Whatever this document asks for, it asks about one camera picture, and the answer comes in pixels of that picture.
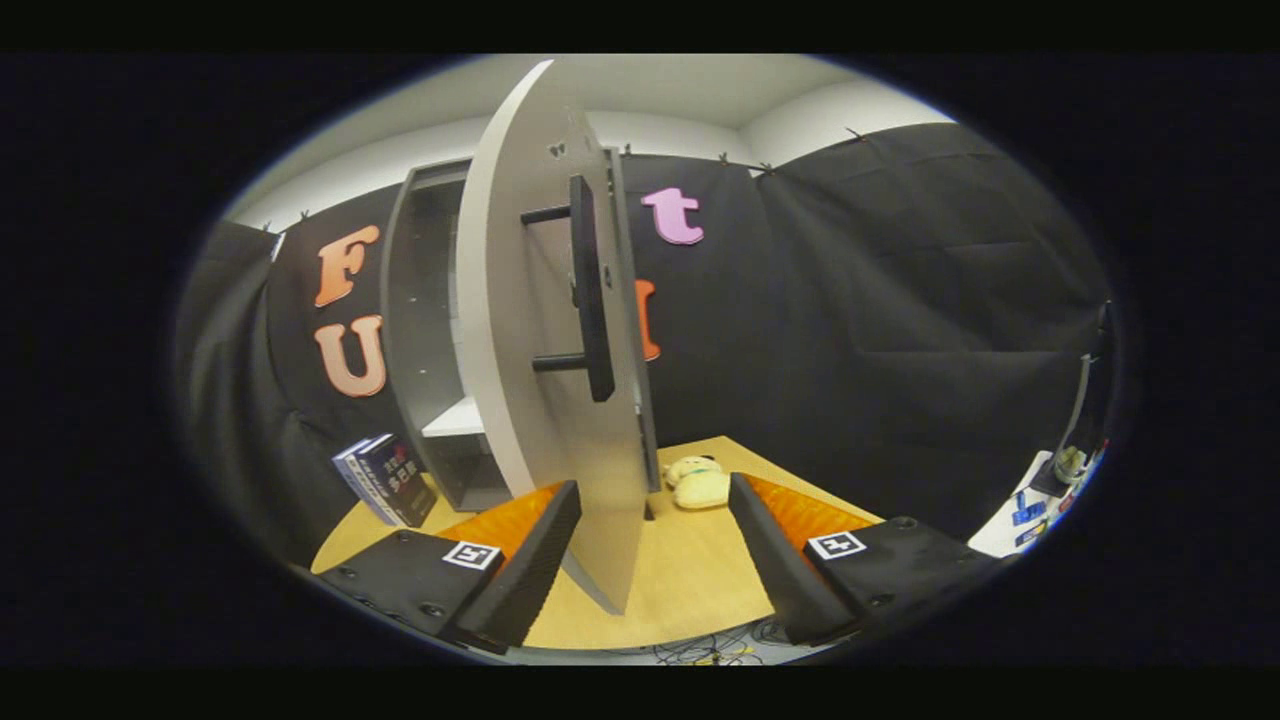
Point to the grey cabinet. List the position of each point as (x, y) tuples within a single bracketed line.
[(405, 330)]

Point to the white side table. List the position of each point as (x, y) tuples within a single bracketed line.
[(990, 540)]

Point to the black backdrop cloth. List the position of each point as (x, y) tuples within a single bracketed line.
[(900, 300)]

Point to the yellow plush toy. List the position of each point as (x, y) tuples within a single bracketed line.
[(700, 488)]

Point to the small blue item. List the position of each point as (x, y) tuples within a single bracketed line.
[(1028, 513)]

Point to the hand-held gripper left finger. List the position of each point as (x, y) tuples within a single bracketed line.
[(528, 580)]

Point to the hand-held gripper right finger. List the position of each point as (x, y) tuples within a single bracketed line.
[(780, 570)]

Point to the dark blue covered book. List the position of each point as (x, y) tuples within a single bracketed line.
[(400, 480)]

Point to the black stand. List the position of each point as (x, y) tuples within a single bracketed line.
[(1085, 400)]

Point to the pale round jar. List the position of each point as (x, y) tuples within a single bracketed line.
[(1069, 463)]

